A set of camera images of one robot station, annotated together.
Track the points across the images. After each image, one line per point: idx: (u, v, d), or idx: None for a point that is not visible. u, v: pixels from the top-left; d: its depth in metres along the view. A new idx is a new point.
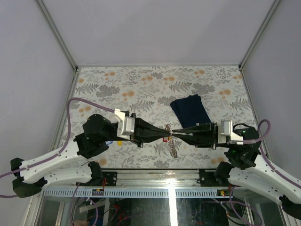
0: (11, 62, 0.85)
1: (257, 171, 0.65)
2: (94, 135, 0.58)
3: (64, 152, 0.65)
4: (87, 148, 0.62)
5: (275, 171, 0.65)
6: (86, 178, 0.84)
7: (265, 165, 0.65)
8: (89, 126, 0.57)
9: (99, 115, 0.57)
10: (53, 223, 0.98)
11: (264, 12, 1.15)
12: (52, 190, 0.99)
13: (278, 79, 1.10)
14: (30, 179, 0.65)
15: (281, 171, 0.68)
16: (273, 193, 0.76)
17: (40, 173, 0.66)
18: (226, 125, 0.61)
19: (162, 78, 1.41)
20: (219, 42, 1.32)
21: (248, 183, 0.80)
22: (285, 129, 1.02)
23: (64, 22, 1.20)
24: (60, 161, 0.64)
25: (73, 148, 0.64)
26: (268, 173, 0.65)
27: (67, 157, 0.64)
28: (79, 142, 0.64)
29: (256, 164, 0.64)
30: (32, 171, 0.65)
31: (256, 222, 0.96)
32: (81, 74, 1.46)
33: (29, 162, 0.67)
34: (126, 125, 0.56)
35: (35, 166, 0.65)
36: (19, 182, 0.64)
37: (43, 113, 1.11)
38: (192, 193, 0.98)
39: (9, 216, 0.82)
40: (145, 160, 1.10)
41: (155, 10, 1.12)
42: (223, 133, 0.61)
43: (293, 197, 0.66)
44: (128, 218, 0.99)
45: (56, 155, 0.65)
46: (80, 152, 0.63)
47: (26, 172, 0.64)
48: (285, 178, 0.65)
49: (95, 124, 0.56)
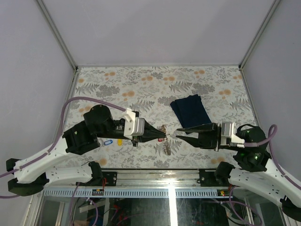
0: (11, 62, 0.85)
1: (267, 176, 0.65)
2: (94, 126, 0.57)
3: (53, 150, 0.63)
4: (76, 143, 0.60)
5: (285, 176, 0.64)
6: (87, 178, 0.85)
7: (275, 170, 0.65)
8: (91, 117, 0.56)
9: (105, 107, 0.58)
10: (53, 223, 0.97)
11: (264, 12, 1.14)
12: (53, 190, 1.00)
13: (278, 79, 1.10)
14: (24, 180, 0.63)
15: (290, 174, 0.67)
16: (273, 195, 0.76)
17: (33, 173, 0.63)
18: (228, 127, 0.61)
19: (162, 78, 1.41)
20: (219, 42, 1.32)
21: (249, 184, 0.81)
22: (285, 129, 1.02)
23: (64, 22, 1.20)
24: (51, 159, 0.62)
25: (62, 145, 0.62)
26: (278, 178, 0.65)
27: (57, 155, 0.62)
28: (68, 138, 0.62)
29: (267, 168, 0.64)
30: (24, 172, 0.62)
31: (256, 222, 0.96)
32: (81, 74, 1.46)
33: (21, 163, 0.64)
34: (137, 127, 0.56)
35: (27, 166, 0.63)
36: (13, 184, 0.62)
37: (43, 114, 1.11)
38: (191, 193, 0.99)
39: (9, 217, 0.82)
40: (145, 160, 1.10)
41: (155, 10, 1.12)
42: (225, 136, 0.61)
43: (297, 201, 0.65)
44: (128, 218, 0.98)
45: (45, 154, 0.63)
46: (69, 149, 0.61)
47: (19, 173, 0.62)
48: (291, 182, 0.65)
49: (102, 113, 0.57)
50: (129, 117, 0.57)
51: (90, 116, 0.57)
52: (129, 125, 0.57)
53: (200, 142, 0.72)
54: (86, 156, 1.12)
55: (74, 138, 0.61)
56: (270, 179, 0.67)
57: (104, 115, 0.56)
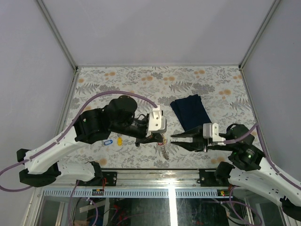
0: (11, 61, 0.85)
1: (261, 174, 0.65)
2: (116, 114, 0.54)
3: (63, 139, 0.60)
4: (86, 132, 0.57)
5: (280, 174, 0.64)
6: (90, 176, 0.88)
7: (270, 168, 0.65)
8: (119, 103, 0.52)
9: (133, 100, 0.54)
10: (53, 223, 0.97)
11: (264, 12, 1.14)
12: (53, 190, 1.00)
13: (278, 79, 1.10)
14: (35, 171, 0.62)
15: (285, 173, 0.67)
16: (273, 195, 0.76)
17: (43, 164, 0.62)
18: (206, 128, 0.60)
19: (162, 78, 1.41)
20: (219, 42, 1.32)
21: (249, 184, 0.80)
22: (285, 129, 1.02)
23: (64, 22, 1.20)
24: (59, 149, 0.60)
25: (71, 134, 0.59)
26: (273, 176, 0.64)
27: (66, 143, 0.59)
28: (77, 127, 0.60)
29: (261, 167, 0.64)
30: (34, 163, 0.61)
31: (256, 222, 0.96)
32: (81, 74, 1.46)
33: (32, 153, 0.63)
34: (161, 124, 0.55)
35: (36, 157, 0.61)
36: (24, 174, 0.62)
37: (43, 114, 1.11)
38: (192, 193, 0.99)
39: (9, 217, 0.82)
40: (145, 160, 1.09)
41: (155, 10, 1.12)
42: (206, 136, 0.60)
43: (295, 200, 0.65)
44: (129, 218, 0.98)
45: (54, 143, 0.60)
46: (78, 137, 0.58)
47: (30, 164, 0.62)
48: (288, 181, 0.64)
49: (129, 103, 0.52)
50: (157, 112, 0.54)
51: (116, 101, 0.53)
52: (156, 121, 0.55)
53: (190, 146, 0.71)
54: (86, 156, 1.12)
55: (83, 126, 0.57)
56: (265, 178, 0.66)
57: (133, 108, 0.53)
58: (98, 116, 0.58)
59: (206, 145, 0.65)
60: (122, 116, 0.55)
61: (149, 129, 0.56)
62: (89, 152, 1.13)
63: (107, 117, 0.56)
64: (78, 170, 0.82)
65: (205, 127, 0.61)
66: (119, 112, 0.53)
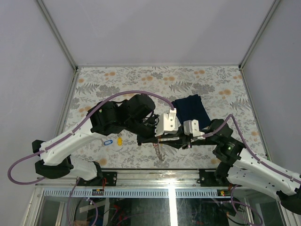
0: (11, 61, 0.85)
1: (244, 164, 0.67)
2: (136, 108, 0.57)
3: (78, 131, 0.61)
4: (101, 123, 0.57)
5: (261, 162, 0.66)
6: (94, 175, 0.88)
7: (251, 158, 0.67)
8: (140, 99, 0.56)
9: (152, 101, 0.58)
10: (53, 223, 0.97)
11: (264, 12, 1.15)
12: (53, 190, 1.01)
13: (279, 79, 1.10)
14: (50, 162, 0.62)
15: (266, 160, 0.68)
16: (270, 189, 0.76)
17: (59, 155, 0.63)
18: (186, 124, 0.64)
19: (162, 78, 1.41)
20: (219, 42, 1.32)
21: (246, 180, 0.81)
22: (286, 129, 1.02)
23: (64, 22, 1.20)
24: (75, 140, 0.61)
25: (86, 125, 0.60)
26: (255, 165, 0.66)
27: (82, 134, 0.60)
28: (93, 118, 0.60)
29: (241, 157, 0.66)
30: (50, 154, 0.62)
31: (255, 222, 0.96)
32: (81, 74, 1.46)
33: (46, 144, 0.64)
34: (175, 125, 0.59)
35: (52, 148, 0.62)
36: (40, 165, 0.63)
37: (44, 114, 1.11)
38: (192, 193, 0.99)
39: (10, 217, 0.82)
40: (145, 160, 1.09)
41: (155, 9, 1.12)
42: (187, 133, 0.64)
43: (283, 188, 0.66)
44: (128, 218, 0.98)
45: (70, 134, 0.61)
46: (94, 127, 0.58)
47: (45, 155, 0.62)
48: (271, 168, 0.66)
49: (148, 100, 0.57)
50: (172, 114, 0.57)
51: (139, 97, 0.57)
52: (170, 122, 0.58)
53: (177, 143, 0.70)
54: (86, 156, 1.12)
55: (99, 117, 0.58)
56: (249, 168, 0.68)
57: (152, 105, 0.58)
58: (114, 108, 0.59)
59: (189, 141, 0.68)
60: (139, 111, 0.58)
61: (163, 129, 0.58)
62: (89, 152, 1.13)
63: (126, 110, 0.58)
64: (86, 167, 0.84)
65: (184, 124, 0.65)
66: (140, 106, 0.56)
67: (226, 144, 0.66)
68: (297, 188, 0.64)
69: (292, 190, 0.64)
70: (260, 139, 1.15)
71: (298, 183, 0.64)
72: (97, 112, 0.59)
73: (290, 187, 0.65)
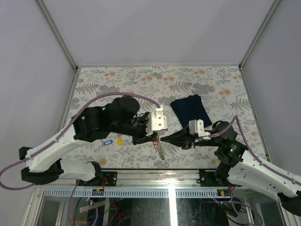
0: (11, 61, 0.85)
1: (245, 165, 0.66)
2: (117, 113, 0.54)
3: (62, 138, 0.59)
4: (84, 130, 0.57)
5: (263, 165, 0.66)
6: (92, 175, 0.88)
7: (253, 160, 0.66)
8: (121, 103, 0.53)
9: (135, 100, 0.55)
10: (53, 223, 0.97)
11: (264, 12, 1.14)
12: (53, 190, 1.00)
13: (278, 78, 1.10)
14: (36, 169, 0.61)
15: (268, 162, 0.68)
16: (271, 190, 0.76)
17: (44, 161, 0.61)
18: (191, 124, 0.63)
19: (162, 78, 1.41)
20: (219, 42, 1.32)
21: (246, 181, 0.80)
22: (286, 129, 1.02)
23: (64, 22, 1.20)
24: (60, 147, 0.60)
25: (70, 132, 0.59)
26: (257, 167, 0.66)
27: (66, 142, 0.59)
28: (76, 125, 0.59)
29: (244, 159, 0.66)
30: (35, 161, 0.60)
31: (256, 222, 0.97)
32: (81, 73, 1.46)
33: (32, 151, 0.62)
34: (163, 123, 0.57)
35: (37, 156, 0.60)
36: (26, 173, 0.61)
37: (43, 114, 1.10)
38: (192, 193, 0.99)
39: (10, 217, 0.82)
40: (145, 160, 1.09)
41: (154, 9, 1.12)
42: (192, 133, 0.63)
43: (285, 190, 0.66)
44: (128, 218, 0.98)
45: (54, 141, 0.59)
46: (77, 134, 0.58)
47: (31, 162, 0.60)
48: (273, 171, 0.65)
49: (130, 102, 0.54)
50: (159, 112, 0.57)
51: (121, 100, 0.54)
52: (159, 120, 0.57)
53: (179, 141, 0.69)
54: (86, 155, 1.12)
55: (83, 124, 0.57)
56: (251, 170, 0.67)
57: (135, 108, 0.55)
58: (98, 114, 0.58)
59: (193, 141, 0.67)
60: (122, 116, 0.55)
61: (152, 129, 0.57)
62: (89, 152, 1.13)
63: (108, 115, 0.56)
64: (80, 169, 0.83)
65: (189, 124, 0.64)
66: (121, 110, 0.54)
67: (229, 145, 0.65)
68: (299, 190, 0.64)
69: (294, 193, 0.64)
70: (260, 139, 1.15)
71: (300, 186, 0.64)
72: (80, 118, 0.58)
73: (292, 189, 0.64)
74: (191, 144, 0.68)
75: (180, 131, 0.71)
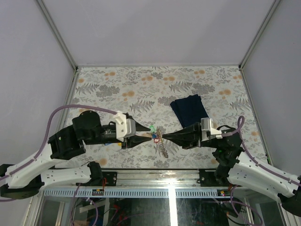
0: (11, 61, 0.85)
1: (242, 166, 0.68)
2: (81, 131, 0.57)
3: (40, 157, 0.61)
4: (61, 149, 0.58)
5: (259, 165, 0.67)
6: (85, 179, 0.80)
7: (249, 161, 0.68)
8: (80, 122, 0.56)
9: (94, 112, 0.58)
10: (53, 223, 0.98)
11: (264, 12, 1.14)
12: (52, 191, 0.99)
13: (278, 78, 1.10)
14: (15, 185, 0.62)
15: (265, 164, 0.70)
16: (271, 190, 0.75)
17: (23, 179, 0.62)
18: (205, 121, 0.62)
19: (162, 78, 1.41)
20: (219, 42, 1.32)
21: (247, 181, 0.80)
22: (286, 129, 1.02)
23: (64, 22, 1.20)
24: (38, 166, 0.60)
25: (47, 152, 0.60)
26: (252, 168, 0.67)
27: (43, 161, 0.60)
28: (53, 144, 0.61)
29: (241, 160, 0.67)
30: (14, 178, 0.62)
31: (256, 221, 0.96)
32: (81, 73, 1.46)
33: (11, 168, 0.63)
34: (128, 128, 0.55)
35: (16, 173, 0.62)
36: (5, 190, 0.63)
37: (44, 114, 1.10)
38: (192, 193, 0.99)
39: (10, 217, 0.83)
40: (145, 160, 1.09)
41: (154, 9, 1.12)
42: (204, 129, 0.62)
43: (282, 189, 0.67)
44: (128, 218, 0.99)
45: (32, 160, 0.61)
46: (54, 155, 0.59)
47: (10, 179, 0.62)
48: (269, 171, 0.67)
49: (91, 119, 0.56)
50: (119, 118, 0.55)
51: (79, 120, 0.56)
52: (122, 126, 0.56)
53: (184, 140, 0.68)
54: (86, 155, 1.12)
55: (59, 143, 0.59)
56: (247, 170, 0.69)
57: (96, 123, 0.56)
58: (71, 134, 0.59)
59: (200, 139, 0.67)
60: (88, 133, 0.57)
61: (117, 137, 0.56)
62: (89, 152, 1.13)
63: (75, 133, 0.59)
64: (69, 175, 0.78)
65: (203, 120, 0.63)
66: (83, 129, 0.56)
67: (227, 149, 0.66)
68: (296, 190, 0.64)
69: (290, 192, 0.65)
70: (260, 139, 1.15)
71: (296, 185, 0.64)
72: (57, 139, 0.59)
73: (288, 189, 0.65)
74: (198, 142, 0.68)
75: (187, 129, 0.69)
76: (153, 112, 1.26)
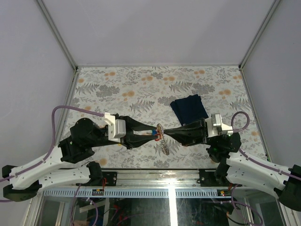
0: (11, 61, 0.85)
1: (234, 162, 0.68)
2: (81, 139, 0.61)
3: (49, 159, 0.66)
4: (71, 154, 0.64)
5: (249, 159, 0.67)
6: (84, 180, 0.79)
7: (240, 155, 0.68)
8: (76, 131, 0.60)
9: (89, 119, 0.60)
10: (53, 223, 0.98)
11: (264, 12, 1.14)
12: (52, 191, 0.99)
13: (278, 78, 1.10)
14: (19, 186, 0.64)
15: (257, 157, 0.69)
16: (268, 186, 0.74)
17: (28, 180, 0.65)
18: (217, 117, 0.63)
19: (162, 78, 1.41)
20: (219, 42, 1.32)
21: (245, 178, 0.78)
22: (286, 129, 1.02)
23: (64, 22, 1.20)
24: (46, 167, 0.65)
25: (57, 154, 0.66)
26: (243, 162, 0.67)
27: (52, 163, 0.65)
28: (63, 148, 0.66)
29: (231, 156, 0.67)
30: (20, 179, 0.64)
31: (255, 221, 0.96)
32: (81, 74, 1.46)
33: (17, 169, 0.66)
34: (118, 128, 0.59)
35: (22, 173, 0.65)
36: (8, 190, 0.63)
37: (44, 114, 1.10)
38: (192, 193, 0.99)
39: (10, 217, 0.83)
40: (145, 160, 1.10)
41: (154, 10, 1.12)
42: (215, 125, 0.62)
43: (274, 182, 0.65)
44: (128, 218, 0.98)
45: (41, 162, 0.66)
46: (64, 157, 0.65)
47: (15, 179, 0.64)
48: (258, 164, 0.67)
49: (85, 126, 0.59)
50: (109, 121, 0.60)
51: (76, 129, 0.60)
52: (111, 128, 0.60)
53: (188, 135, 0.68)
54: None
55: (69, 148, 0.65)
56: (239, 165, 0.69)
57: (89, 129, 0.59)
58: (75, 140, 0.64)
59: (206, 136, 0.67)
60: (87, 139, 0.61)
61: (109, 138, 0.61)
62: None
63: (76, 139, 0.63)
64: (67, 176, 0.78)
65: (214, 116, 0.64)
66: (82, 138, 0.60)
67: (221, 148, 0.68)
68: (286, 181, 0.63)
69: (281, 184, 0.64)
70: (260, 139, 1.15)
71: (286, 176, 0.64)
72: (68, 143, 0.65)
73: (279, 180, 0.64)
74: (204, 139, 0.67)
75: (193, 125, 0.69)
76: (153, 112, 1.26)
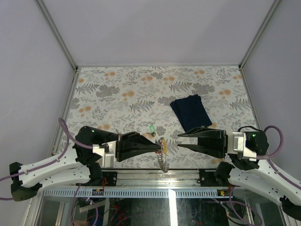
0: (11, 60, 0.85)
1: (260, 173, 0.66)
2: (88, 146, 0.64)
3: (63, 158, 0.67)
4: (86, 155, 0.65)
5: (278, 173, 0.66)
6: (85, 180, 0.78)
7: (268, 167, 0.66)
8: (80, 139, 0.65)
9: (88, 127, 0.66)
10: (53, 223, 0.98)
11: (263, 13, 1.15)
12: (52, 191, 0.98)
13: (278, 79, 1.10)
14: (28, 183, 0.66)
15: (284, 172, 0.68)
16: (273, 194, 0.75)
17: (39, 177, 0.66)
18: (239, 141, 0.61)
19: (161, 78, 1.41)
20: (219, 42, 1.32)
21: (249, 183, 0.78)
22: (285, 129, 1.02)
23: (64, 22, 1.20)
24: (59, 166, 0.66)
25: (72, 155, 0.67)
26: (271, 175, 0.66)
27: (66, 163, 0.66)
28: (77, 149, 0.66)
29: (260, 166, 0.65)
30: (30, 176, 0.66)
31: (256, 222, 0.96)
32: (81, 73, 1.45)
33: (28, 166, 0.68)
34: (105, 163, 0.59)
35: (33, 171, 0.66)
36: (17, 187, 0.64)
37: (44, 115, 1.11)
38: (192, 193, 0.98)
39: (10, 216, 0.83)
40: (145, 160, 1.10)
41: (154, 10, 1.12)
42: (236, 149, 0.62)
43: (295, 200, 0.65)
44: (128, 218, 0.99)
45: (55, 160, 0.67)
46: (78, 158, 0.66)
47: (25, 177, 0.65)
48: (287, 180, 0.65)
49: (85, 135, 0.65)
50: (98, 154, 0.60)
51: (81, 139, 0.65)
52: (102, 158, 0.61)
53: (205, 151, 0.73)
54: None
55: (83, 150, 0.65)
56: (265, 177, 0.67)
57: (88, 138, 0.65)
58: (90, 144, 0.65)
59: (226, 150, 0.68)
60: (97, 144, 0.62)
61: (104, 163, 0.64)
62: None
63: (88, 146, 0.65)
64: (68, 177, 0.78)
65: (235, 138, 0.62)
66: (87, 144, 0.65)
67: None
68: None
69: None
70: None
71: None
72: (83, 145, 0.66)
73: None
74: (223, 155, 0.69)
75: (211, 133, 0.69)
76: (153, 112, 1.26)
